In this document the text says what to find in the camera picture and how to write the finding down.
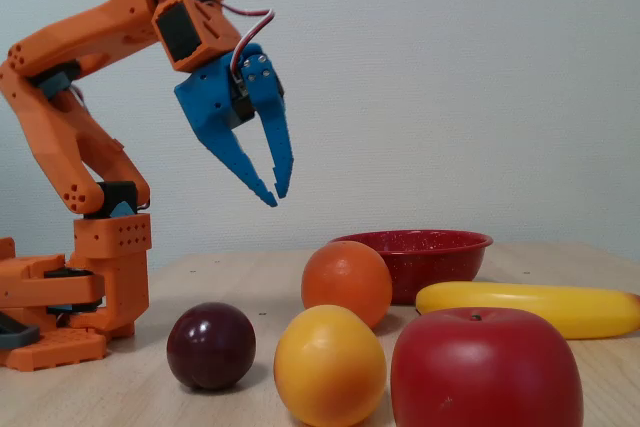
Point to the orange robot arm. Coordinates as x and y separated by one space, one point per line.
50 122

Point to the grey table clamp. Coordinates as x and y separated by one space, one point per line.
20 337

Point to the dark purple plum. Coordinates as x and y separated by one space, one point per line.
211 346

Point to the red apple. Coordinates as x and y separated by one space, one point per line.
485 372

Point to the blue gripper body with servo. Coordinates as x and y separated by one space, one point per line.
207 109

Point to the orange robot base plate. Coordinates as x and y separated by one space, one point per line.
45 347

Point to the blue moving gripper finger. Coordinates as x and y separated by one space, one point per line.
272 117

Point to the yellow orange peach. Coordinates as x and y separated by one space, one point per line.
330 367

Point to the red speckled bowl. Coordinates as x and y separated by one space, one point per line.
430 262

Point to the yellow banana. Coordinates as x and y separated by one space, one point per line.
540 304

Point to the orange fruit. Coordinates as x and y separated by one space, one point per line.
345 279

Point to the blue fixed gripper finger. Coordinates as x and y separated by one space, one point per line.
235 157

